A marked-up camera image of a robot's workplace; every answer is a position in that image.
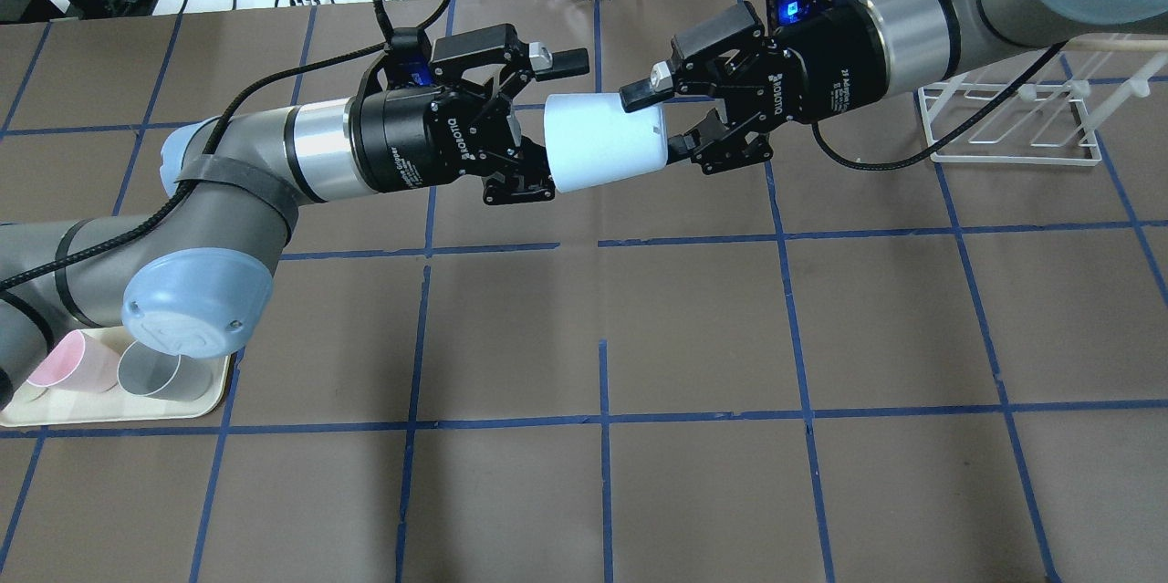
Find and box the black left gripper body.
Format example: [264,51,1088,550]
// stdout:
[348,27,547,193]

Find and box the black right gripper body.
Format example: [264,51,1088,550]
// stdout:
[672,0,888,175]

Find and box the light blue ikea cup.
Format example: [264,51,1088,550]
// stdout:
[543,93,669,193]

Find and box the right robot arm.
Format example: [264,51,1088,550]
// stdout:
[619,0,1167,175]

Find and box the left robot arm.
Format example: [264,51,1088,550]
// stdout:
[1,25,589,404]

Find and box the grey cup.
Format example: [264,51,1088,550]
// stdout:
[117,341,214,401]

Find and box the pink cup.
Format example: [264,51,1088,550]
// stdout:
[26,329,121,393]

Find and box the beige plastic tray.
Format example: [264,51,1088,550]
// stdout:
[1,355,236,428]

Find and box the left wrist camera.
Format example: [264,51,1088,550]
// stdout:
[383,27,433,88]

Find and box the white wire cup rack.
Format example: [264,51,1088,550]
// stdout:
[931,34,1167,167]

